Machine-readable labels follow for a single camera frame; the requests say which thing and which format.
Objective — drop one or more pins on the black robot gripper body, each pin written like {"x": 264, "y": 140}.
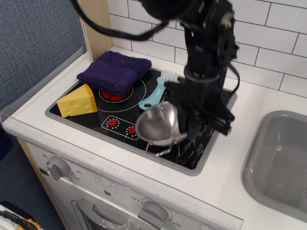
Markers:
{"x": 208, "y": 102}

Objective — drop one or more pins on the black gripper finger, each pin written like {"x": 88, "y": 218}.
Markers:
{"x": 183, "y": 119}
{"x": 193, "y": 127}

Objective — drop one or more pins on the stainless steel pot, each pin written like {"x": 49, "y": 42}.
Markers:
{"x": 158, "y": 126}

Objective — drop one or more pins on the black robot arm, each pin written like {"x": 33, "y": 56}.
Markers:
{"x": 210, "y": 42}

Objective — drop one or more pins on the white toy oven front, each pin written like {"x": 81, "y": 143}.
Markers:
{"x": 89, "y": 201}

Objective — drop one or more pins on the purple blue folded cloth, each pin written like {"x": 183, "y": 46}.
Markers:
{"x": 114, "y": 73}

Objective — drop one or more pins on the black toy stove top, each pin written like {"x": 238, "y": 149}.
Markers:
{"x": 115, "y": 120}

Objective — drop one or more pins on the grey right oven knob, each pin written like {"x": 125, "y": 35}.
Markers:
{"x": 153, "y": 214}

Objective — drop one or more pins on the grey left oven knob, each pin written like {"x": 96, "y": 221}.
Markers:
{"x": 57, "y": 167}

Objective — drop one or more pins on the grey oven knob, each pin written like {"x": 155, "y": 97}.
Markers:
{"x": 57, "y": 167}
{"x": 153, "y": 214}

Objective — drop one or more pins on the light blue dish brush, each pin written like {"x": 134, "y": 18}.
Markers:
{"x": 155, "y": 97}

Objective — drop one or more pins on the yellow toy cheese wedge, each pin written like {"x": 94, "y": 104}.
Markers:
{"x": 78, "y": 102}

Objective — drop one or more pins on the yellow black object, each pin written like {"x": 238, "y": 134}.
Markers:
{"x": 22, "y": 223}

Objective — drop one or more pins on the grey sink basin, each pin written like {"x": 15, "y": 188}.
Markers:
{"x": 275, "y": 174}

